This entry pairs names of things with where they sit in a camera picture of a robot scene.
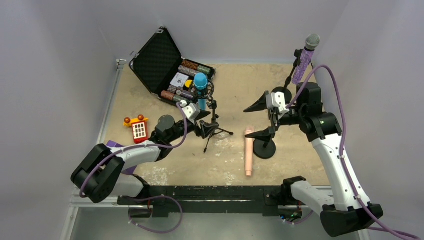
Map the pink microphone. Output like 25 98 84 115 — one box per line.
244 127 254 177

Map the black tripod mic stand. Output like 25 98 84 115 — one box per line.
190 78 234 153

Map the blue microphone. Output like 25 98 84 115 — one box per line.
194 72 209 111

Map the black round-base mic stand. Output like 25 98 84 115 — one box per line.
272 49 303 104

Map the purple glitter microphone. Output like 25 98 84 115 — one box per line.
292 33 321 85

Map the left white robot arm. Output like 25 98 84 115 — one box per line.
70 105 220 204

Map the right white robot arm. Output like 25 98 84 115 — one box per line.
246 82 384 237

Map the yellow poker chip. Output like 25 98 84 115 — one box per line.
184 79 193 89

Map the white playing card deck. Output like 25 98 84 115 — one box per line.
170 72 189 88

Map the orange toy vehicle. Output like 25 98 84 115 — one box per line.
123 114 149 144

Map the black poker chip case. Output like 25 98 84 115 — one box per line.
129 26 217 108

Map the purple flat plastic piece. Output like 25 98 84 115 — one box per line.
106 140 137 175

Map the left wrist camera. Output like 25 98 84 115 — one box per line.
177 100 201 123

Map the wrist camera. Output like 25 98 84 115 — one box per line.
265 91 289 115
177 100 201 123

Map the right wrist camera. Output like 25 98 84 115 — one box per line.
265 91 289 115

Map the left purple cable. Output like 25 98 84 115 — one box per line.
78 101 190 199

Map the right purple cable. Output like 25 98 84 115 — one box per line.
285 64 422 240

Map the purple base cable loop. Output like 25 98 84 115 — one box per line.
127 195 184 235

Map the left side aluminium rail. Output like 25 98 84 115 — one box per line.
94 59 127 146

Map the aluminium frame rail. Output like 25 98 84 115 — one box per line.
85 184 300 207

